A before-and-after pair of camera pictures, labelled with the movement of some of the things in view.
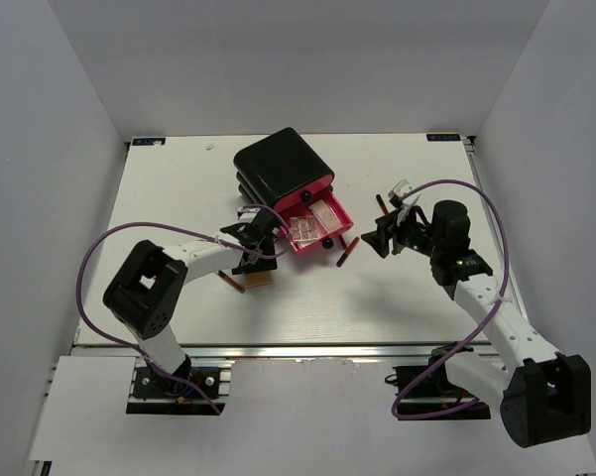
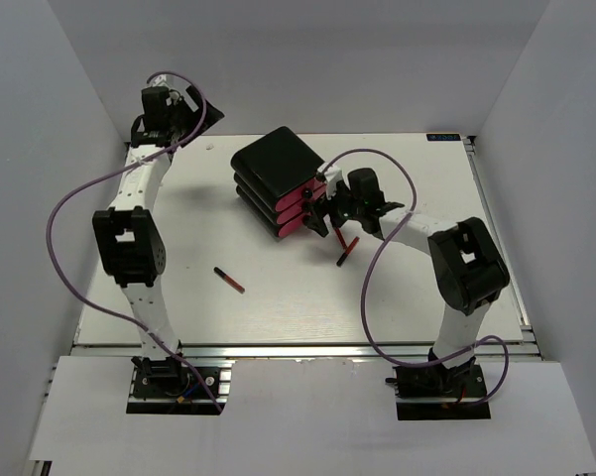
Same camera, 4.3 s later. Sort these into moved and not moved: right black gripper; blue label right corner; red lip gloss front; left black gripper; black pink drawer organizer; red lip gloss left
Moved: right black gripper; black pink drawer organizer; left black gripper
Not moved: red lip gloss left; blue label right corner; red lip gloss front
